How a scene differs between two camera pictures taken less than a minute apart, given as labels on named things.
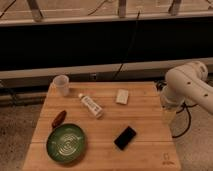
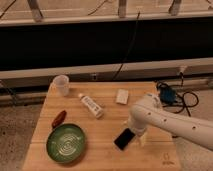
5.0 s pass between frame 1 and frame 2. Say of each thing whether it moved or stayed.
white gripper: moved
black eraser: stayed
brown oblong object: stayed
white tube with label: stayed
